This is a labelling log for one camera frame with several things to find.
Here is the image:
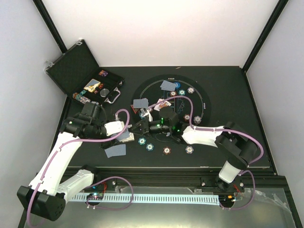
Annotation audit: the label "single green poker chip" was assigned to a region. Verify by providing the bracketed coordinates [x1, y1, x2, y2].
[138, 138, 146, 145]

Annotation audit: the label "blue patterned card deck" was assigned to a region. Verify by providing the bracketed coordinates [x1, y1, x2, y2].
[116, 129, 129, 142]

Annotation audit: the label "triangular all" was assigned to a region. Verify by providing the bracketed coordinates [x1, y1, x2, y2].
[131, 105, 139, 114]

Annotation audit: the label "face up card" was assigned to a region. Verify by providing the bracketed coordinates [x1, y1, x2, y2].
[156, 101, 171, 108]
[154, 103, 167, 111]

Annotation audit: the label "brown poker chip stack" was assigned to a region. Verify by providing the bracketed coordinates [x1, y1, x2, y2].
[163, 147, 171, 155]

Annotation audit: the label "blue white poker chip stack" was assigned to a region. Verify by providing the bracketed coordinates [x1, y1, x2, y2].
[185, 146, 194, 154]

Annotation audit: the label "blue round button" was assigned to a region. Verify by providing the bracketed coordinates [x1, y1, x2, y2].
[175, 82, 181, 89]

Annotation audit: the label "blue white chip mat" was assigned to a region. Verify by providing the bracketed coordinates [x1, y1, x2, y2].
[193, 116, 201, 124]
[187, 87, 195, 94]

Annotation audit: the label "chips row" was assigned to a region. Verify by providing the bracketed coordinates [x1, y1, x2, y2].
[72, 93, 91, 104]

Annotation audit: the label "blue white chip mat top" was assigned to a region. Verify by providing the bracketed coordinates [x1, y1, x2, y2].
[187, 87, 195, 94]

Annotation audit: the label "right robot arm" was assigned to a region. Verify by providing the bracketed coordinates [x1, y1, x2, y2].
[130, 107, 258, 192]

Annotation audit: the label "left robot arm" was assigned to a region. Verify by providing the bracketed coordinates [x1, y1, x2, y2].
[17, 102, 130, 223]

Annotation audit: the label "playing card deck box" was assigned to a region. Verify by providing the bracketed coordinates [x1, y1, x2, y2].
[122, 133, 134, 143]

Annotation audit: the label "silver dealer button in case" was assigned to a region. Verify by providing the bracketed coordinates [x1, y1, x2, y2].
[99, 88, 109, 97]

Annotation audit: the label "round black poker mat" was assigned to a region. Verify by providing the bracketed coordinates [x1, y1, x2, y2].
[132, 75, 211, 137]

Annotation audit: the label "red dice in case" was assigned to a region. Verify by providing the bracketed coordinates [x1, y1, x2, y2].
[94, 83, 104, 94]

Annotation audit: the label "card deck in case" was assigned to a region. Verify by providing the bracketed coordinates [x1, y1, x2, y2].
[84, 79, 101, 93]

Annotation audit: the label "purple chips in case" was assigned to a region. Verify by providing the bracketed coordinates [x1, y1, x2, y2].
[99, 70, 108, 76]

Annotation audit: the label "black poker case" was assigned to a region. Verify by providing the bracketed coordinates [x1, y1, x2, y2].
[45, 39, 124, 105]

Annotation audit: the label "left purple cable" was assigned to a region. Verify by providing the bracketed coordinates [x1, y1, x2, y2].
[26, 109, 133, 228]

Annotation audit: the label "purple cable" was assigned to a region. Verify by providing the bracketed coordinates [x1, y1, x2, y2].
[147, 95, 264, 211]
[26, 109, 133, 228]

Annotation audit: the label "black aluminium rail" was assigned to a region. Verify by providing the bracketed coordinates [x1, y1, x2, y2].
[95, 167, 226, 188]

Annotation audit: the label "white slotted cable duct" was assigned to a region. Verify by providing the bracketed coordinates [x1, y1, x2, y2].
[70, 192, 219, 206]

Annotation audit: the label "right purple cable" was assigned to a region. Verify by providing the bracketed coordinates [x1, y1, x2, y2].
[147, 95, 264, 211]

